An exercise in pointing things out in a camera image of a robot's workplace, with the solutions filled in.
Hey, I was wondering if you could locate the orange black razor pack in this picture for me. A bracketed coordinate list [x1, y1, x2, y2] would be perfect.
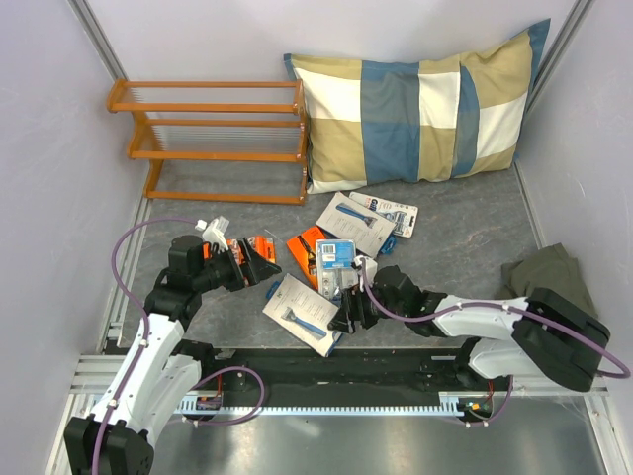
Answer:
[287, 226, 325, 290]

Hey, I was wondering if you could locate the orange razor cartridge pack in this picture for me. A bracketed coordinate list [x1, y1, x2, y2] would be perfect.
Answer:
[202, 236, 277, 263]

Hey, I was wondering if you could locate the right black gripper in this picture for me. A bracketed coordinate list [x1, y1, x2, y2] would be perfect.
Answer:
[326, 278, 407, 335]

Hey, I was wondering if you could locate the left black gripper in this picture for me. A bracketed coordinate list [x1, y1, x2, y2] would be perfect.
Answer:
[193, 237, 280, 293]

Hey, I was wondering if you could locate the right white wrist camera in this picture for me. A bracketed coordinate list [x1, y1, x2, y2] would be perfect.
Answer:
[353, 255, 378, 292]

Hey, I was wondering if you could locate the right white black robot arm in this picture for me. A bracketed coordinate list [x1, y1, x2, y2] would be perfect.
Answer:
[318, 265, 610, 392]

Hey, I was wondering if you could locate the blue beige checkered pillow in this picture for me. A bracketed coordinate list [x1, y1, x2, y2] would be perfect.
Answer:
[284, 20, 550, 194]

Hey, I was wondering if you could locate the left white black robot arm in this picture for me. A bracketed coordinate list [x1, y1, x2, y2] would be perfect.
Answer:
[63, 236, 281, 474]

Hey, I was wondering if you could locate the orange wooden two-tier shelf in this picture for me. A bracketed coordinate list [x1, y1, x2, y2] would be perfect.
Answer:
[106, 78, 309, 206]

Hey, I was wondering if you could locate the olive green cloth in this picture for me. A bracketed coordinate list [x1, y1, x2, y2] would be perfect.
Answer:
[495, 243, 598, 319]

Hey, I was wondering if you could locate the white box blue razor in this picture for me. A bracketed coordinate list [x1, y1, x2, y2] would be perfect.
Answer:
[263, 274, 342, 357]
[316, 192, 395, 258]

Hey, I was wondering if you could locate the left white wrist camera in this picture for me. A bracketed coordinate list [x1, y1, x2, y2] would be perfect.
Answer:
[195, 216, 229, 249]

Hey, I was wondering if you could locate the clear blister razor pack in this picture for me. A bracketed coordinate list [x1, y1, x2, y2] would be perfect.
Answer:
[316, 239, 358, 302]

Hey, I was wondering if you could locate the Gillette razor blister pack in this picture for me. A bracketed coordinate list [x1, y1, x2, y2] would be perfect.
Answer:
[349, 192, 418, 238]

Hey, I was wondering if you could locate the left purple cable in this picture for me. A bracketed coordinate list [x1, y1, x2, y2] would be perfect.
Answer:
[91, 216, 204, 475]

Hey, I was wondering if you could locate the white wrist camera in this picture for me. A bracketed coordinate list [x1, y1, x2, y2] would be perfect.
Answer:
[353, 255, 378, 292]
[195, 216, 229, 249]

